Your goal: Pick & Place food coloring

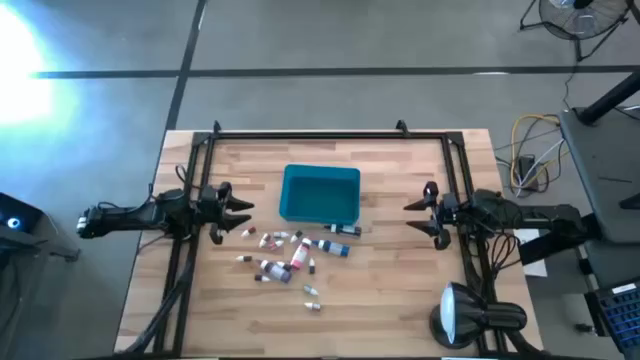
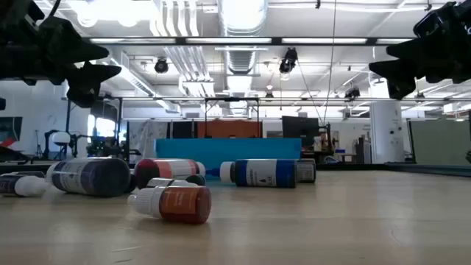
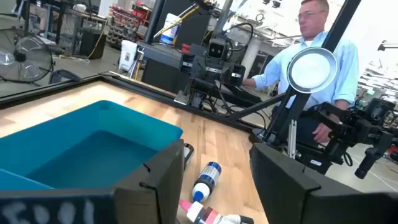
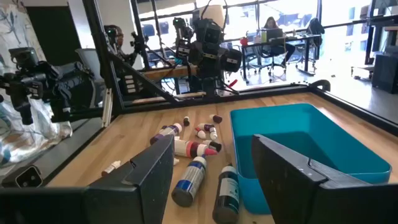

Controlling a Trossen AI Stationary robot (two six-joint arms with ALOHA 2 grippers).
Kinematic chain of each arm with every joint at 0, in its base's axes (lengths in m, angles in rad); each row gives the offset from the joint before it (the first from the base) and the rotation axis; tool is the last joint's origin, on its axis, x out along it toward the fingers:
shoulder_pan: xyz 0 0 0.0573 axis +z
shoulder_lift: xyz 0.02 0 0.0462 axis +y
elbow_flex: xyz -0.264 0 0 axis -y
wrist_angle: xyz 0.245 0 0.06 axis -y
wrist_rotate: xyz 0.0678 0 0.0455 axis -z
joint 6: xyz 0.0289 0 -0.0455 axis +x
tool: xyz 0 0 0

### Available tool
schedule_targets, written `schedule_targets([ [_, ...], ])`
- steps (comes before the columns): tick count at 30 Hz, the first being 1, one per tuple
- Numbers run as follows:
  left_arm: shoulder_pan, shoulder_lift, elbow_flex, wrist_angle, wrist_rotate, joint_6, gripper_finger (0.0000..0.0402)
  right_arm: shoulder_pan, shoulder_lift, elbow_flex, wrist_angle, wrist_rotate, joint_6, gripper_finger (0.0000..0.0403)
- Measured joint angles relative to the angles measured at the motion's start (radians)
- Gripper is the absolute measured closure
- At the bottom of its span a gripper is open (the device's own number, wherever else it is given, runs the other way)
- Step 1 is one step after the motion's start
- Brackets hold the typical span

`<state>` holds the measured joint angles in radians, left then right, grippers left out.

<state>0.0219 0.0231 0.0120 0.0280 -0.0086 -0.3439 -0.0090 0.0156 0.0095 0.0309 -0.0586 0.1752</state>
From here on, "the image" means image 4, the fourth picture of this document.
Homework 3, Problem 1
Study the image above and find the large purple food coloring bottle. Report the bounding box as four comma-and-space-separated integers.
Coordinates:
149, 122, 183, 146

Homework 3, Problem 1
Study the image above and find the person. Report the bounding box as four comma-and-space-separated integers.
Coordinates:
262, 16, 297, 67
104, 24, 139, 68

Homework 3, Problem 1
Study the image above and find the wooden workbench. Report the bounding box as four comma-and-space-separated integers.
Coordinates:
141, 64, 200, 82

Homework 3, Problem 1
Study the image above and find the black office chair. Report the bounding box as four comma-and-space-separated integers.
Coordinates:
295, 17, 326, 75
259, 43, 289, 77

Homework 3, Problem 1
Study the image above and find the black wall panel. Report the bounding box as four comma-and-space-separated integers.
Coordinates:
25, 5, 82, 67

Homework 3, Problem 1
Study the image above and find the grey office chair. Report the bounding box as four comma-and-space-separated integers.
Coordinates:
74, 47, 108, 108

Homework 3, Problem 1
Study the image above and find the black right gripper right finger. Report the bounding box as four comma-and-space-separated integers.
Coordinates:
251, 133, 398, 224

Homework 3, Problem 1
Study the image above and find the large blue food coloring bottle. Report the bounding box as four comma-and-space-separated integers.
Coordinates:
170, 154, 208, 208

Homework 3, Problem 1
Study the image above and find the small black table-level camera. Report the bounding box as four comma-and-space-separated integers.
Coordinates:
0, 164, 44, 189

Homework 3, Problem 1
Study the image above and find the large black food coloring bottle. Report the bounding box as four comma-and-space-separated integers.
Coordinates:
211, 164, 241, 224

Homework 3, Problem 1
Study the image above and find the teal plastic bin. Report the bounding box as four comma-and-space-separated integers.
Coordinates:
229, 103, 392, 215

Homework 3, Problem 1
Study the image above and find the silver aluminium profile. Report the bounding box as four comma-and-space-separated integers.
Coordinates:
101, 88, 114, 128

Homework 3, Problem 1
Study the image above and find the small orange food coloring bottle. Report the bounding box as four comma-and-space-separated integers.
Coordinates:
100, 159, 123, 178

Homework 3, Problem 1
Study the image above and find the patterned fabric curtain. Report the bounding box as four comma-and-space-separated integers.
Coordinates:
0, 0, 74, 167

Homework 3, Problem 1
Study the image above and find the black shelf rack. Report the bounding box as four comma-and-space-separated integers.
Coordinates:
363, 0, 398, 66

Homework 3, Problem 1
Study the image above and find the dark laptop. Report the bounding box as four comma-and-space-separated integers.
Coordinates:
266, 27, 284, 40

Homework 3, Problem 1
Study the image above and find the black cabinet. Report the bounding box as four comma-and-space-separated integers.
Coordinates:
371, 53, 398, 95

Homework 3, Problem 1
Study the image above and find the black aluminium rig frame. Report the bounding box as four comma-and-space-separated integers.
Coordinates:
81, 0, 398, 138

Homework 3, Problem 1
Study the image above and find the black office desk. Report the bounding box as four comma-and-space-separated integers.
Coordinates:
241, 33, 323, 82

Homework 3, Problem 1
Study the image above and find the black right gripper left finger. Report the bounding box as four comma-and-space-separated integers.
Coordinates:
0, 134, 175, 224

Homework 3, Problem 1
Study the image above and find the large red food coloring bottle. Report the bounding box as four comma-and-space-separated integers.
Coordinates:
173, 138, 219, 159

